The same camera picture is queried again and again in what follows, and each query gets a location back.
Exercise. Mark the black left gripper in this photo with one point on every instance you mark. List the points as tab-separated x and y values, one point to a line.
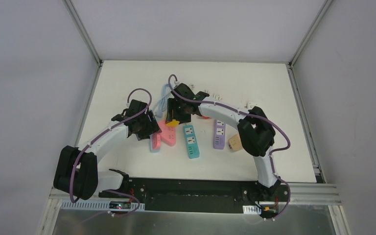
147	129

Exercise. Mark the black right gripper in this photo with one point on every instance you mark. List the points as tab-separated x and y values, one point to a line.
178	113

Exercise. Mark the yellow cube socket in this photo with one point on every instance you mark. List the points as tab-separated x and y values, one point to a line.
172	123

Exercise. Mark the pink triangular socket adapter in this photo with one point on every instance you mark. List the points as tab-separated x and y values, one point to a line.
167	133

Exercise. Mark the light blue power strip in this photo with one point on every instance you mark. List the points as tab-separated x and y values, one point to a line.
151	147

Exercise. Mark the teal power strip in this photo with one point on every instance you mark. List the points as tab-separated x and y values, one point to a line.
191	142

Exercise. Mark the purple power strip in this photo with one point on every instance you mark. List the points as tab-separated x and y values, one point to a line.
219	135

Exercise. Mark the beige dragon cube socket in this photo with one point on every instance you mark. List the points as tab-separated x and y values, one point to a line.
234	143

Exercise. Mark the white plug adapter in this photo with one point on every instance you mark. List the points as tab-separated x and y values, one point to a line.
251	105

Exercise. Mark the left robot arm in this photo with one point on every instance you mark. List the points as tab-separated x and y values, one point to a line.
77	170

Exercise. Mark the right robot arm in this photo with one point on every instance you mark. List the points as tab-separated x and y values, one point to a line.
256	134

